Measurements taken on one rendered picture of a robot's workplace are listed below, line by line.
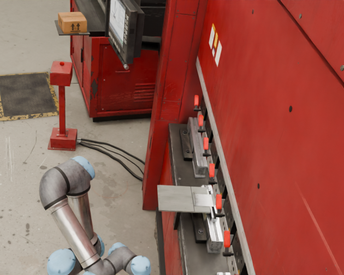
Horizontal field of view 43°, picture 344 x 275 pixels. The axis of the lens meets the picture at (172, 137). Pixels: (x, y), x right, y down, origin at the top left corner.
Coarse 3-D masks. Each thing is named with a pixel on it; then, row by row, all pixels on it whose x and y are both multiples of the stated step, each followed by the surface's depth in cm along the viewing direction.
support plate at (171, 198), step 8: (160, 192) 225; (168, 192) 226; (176, 192) 226; (184, 192) 227; (192, 192) 228; (200, 192) 229; (160, 200) 220; (168, 200) 221; (176, 200) 222; (184, 200) 222; (192, 200) 223; (160, 208) 216; (168, 208) 216; (176, 208) 217; (184, 208) 218; (192, 208) 219; (200, 208) 219; (208, 208) 220
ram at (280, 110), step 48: (240, 0) 181; (240, 48) 177; (288, 48) 127; (240, 96) 172; (288, 96) 125; (336, 96) 98; (240, 144) 168; (288, 144) 123; (336, 144) 97; (240, 192) 164; (288, 192) 121; (336, 192) 96; (240, 240) 160; (288, 240) 119; (336, 240) 94
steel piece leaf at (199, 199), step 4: (196, 196) 226; (200, 196) 226; (204, 196) 226; (208, 196) 227; (196, 200) 223; (200, 200) 224; (204, 200) 224; (208, 200) 225; (196, 204) 221; (200, 204) 222; (204, 204) 222; (208, 204) 222; (212, 204) 223
